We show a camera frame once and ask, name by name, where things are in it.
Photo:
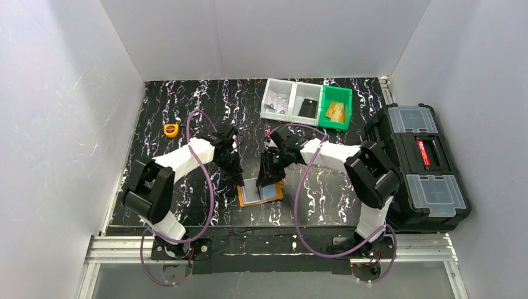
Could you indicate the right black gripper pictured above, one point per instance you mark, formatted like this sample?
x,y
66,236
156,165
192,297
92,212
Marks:
x,y
269,168

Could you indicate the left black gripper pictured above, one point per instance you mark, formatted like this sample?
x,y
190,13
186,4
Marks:
x,y
231,164

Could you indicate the orange leather card holder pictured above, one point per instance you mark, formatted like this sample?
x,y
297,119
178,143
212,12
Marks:
x,y
251,195

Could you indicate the gold credit card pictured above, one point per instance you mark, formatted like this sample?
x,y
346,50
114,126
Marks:
x,y
327,112

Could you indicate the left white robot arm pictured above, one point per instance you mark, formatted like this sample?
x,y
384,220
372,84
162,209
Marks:
x,y
149,189

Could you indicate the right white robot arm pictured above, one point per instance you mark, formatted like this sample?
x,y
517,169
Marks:
x,y
373,175

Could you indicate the photo cards in bin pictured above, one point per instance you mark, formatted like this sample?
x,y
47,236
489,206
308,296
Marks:
x,y
277,103

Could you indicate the black card in bin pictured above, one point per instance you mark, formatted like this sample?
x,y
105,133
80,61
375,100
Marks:
x,y
308,108

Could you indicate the left grey plastic bin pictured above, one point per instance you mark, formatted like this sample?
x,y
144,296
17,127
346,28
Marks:
x,y
277,86

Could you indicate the grey plastic bin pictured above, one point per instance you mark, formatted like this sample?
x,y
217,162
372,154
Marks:
x,y
277,86
302,90

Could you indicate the yellow tape measure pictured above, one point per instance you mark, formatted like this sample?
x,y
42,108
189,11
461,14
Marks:
x,y
171,130

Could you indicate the middle grey plastic bin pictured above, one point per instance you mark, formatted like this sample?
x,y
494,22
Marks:
x,y
302,90

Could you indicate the green plastic bin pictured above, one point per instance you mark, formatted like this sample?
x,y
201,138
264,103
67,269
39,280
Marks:
x,y
340,95

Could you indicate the black plastic toolbox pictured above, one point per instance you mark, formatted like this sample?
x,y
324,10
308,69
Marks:
x,y
432,197

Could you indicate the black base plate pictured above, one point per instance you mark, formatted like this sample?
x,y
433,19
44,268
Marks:
x,y
261,249

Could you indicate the aluminium frame rail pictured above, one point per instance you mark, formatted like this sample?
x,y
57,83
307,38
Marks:
x,y
408,248

